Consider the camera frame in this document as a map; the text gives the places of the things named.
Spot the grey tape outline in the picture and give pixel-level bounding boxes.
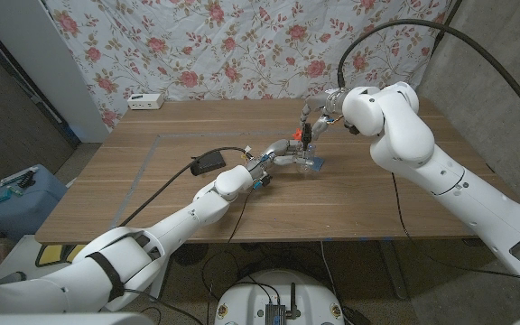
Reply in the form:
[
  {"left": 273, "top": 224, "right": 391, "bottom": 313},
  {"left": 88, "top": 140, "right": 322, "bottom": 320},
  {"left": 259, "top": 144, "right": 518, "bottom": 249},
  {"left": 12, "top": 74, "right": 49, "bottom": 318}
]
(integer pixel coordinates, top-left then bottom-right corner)
[{"left": 106, "top": 127, "right": 476, "bottom": 237}]

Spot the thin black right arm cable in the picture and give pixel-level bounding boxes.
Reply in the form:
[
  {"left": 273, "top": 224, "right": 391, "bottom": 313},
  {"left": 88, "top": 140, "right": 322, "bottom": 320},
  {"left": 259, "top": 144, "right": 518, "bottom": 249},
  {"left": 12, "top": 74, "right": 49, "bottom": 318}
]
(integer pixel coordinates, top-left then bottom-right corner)
[{"left": 390, "top": 173, "right": 520, "bottom": 288}]

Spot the white power strip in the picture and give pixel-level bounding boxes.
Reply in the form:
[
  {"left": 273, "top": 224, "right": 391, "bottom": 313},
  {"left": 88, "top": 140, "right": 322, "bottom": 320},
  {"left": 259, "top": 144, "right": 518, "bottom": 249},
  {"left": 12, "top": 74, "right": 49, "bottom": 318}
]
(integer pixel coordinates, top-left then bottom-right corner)
[{"left": 126, "top": 92, "right": 165, "bottom": 111}]

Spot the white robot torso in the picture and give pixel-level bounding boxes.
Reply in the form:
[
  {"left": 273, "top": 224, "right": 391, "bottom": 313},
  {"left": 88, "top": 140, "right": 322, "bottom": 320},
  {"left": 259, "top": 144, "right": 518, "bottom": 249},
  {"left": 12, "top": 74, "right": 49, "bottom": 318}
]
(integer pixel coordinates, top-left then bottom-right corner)
[{"left": 213, "top": 269, "right": 346, "bottom": 325}]

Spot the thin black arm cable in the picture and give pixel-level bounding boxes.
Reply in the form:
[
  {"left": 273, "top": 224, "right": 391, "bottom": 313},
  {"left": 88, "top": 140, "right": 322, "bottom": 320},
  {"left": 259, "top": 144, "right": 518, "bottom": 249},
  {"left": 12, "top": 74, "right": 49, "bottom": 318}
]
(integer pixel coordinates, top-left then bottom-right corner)
[
  {"left": 205, "top": 191, "right": 255, "bottom": 325},
  {"left": 390, "top": 173, "right": 520, "bottom": 288}
]

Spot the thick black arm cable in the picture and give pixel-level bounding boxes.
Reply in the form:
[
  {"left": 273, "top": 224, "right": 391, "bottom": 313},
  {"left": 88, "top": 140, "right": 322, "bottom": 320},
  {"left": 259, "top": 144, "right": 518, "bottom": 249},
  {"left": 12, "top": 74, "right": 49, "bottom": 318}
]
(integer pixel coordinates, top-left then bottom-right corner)
[
  {"left": 117, "top": 145, "right": 250, "bottom": 227},
  {"left": 336, "top": 18, "right": 520, "bottom": 139}
]

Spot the yellow black floor mat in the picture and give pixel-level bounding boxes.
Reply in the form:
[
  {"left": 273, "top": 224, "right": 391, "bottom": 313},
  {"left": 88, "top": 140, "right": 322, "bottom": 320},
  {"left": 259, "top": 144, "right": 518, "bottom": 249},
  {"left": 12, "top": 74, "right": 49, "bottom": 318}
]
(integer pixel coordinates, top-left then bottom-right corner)
[{"left": 34, "top": 243, "right": 88, "bottom": 268}]

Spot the grey table leg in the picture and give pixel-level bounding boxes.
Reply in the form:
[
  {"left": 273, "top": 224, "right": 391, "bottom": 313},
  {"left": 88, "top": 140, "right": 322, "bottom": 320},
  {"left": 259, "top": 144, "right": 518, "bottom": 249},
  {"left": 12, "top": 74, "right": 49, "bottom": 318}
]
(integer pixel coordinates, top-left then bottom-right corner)
[{"left": 376, "top": 238, "right": 409, "bottom": 302}]

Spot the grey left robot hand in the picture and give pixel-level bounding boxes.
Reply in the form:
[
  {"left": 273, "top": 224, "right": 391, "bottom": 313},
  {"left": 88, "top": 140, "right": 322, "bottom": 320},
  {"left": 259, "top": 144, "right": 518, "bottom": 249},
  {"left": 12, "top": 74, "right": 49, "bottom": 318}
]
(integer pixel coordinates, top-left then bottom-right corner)
[{"left": 248, "top": 138, "right": 318, "bottom": 181}]

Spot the floral backdrop cloth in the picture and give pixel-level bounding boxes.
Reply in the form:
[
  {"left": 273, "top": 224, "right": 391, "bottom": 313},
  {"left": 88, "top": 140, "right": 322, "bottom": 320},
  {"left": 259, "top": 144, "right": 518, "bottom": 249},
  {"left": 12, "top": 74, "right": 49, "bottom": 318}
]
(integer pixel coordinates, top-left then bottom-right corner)
[{"left": 42, "top": 0, "right": 453, "bottom": 130}]

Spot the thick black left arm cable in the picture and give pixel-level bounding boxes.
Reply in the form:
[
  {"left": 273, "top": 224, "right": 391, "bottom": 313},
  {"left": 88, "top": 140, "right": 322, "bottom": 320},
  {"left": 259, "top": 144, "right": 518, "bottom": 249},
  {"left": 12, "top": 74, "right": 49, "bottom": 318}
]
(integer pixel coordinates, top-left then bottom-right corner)
[{"left": 117, "top": 145, "right": 250, "bottom": 227}]

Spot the clear spray bottle black cap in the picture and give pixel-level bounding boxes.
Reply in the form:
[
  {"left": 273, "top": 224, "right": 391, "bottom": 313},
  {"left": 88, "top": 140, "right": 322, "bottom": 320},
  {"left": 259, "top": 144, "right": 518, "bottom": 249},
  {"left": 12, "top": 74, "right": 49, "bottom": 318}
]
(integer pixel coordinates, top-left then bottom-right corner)
[{"left": 293, "top": 121, "right": 320, "bottom": 175}]

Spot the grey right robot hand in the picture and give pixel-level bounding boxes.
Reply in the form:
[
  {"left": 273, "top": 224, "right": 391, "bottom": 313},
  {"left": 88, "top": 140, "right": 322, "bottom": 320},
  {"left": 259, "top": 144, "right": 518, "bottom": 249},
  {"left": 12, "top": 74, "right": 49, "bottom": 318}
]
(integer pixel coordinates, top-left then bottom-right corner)
[{"left": 299, "top": 88, "right": 349, "bottom": 141}]

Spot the teal hand tool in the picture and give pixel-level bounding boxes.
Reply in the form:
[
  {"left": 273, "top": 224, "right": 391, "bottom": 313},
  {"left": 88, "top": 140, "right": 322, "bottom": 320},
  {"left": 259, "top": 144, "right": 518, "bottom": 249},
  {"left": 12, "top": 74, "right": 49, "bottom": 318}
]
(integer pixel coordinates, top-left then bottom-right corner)
[{"left": 0, "top": 187, "right": 24, "bottom": 207}]

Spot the black card holder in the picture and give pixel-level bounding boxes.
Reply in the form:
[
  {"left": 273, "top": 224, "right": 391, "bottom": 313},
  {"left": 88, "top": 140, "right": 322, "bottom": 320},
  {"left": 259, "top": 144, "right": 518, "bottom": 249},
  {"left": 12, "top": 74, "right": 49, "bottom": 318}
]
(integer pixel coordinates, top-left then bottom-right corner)
[{"left": 190, "top": 150, "right": 228, "bottom": 177}]

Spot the black clip tool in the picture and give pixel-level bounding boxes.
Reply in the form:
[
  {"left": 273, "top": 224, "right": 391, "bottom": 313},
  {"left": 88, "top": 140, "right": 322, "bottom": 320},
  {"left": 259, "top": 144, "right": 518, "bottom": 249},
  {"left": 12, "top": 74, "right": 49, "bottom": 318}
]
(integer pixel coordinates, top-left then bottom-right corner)
[{"left": 17, "top": 170, "right": 36, "bottom": 190}]

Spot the white wall panel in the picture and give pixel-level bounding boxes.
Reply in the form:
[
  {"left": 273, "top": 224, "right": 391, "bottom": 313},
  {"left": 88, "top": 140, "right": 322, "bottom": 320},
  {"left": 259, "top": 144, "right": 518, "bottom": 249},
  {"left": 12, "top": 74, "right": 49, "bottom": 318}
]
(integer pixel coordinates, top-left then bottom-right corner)
[{"left": 0, "top": 0, "right": 110, "bottom": 144}]

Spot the black round fan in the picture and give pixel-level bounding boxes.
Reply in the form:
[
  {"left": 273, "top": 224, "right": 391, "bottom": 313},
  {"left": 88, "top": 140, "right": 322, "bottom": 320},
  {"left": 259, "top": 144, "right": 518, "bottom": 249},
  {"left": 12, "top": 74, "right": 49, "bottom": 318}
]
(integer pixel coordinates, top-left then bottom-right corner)
[{"left": 172, "top": 242, "right": 209, "bottom": 266}]

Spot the white flat tool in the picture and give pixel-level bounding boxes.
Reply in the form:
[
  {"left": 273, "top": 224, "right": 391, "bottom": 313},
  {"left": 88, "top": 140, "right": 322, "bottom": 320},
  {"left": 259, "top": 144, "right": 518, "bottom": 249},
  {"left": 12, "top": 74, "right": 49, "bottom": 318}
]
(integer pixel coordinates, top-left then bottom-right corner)
[{"left": 0, "top": 165, "right": 40, "bottom": 187}]

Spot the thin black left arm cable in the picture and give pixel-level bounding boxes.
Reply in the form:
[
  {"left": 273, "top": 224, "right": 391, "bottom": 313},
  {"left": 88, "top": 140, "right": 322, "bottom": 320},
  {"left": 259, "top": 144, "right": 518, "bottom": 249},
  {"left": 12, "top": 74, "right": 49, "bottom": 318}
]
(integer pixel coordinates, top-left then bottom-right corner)
[{"left": 205, "top": 191, "right": 255, "bottom": 325}]

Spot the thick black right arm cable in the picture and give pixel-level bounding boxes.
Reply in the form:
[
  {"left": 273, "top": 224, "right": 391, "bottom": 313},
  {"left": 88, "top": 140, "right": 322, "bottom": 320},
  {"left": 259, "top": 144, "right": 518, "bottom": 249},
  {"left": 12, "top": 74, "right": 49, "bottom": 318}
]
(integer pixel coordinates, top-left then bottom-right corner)
[{"left": 336, "top": 18, "right": 520, "bottom": 139}]

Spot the blue storage case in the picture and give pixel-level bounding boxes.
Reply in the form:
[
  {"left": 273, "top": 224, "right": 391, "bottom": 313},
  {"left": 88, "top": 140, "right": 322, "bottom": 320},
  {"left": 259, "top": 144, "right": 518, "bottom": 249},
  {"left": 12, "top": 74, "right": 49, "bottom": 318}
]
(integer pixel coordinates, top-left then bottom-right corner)
[{"left": 0, "top": 163, "right": 69, "bottom": 242}]

